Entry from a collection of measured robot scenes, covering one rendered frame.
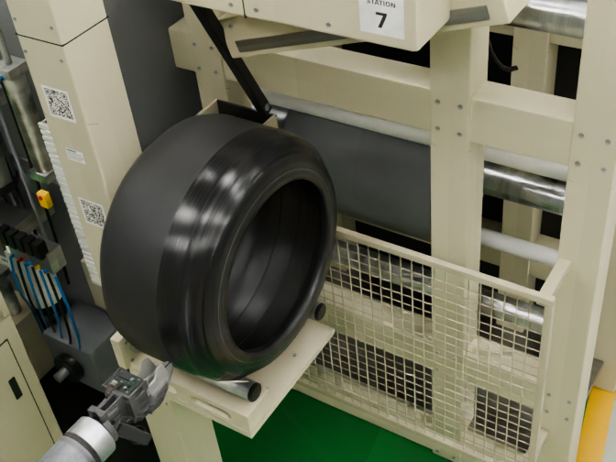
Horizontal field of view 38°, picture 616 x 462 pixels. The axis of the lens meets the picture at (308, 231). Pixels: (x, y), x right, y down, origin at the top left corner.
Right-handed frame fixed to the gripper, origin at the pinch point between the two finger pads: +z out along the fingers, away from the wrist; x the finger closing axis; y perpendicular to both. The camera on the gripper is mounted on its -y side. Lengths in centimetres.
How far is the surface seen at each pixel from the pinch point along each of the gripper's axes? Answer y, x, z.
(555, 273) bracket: -7, -58, 70
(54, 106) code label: 44, 34, 18
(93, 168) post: 30.6, 28.0, 18.4
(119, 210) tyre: 31.9, 11.2, 8.5
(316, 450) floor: -105, 12, 60
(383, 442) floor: -105, -6, 73
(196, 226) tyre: 32.8, -6.9, 10.3
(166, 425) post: -59, 31, 19
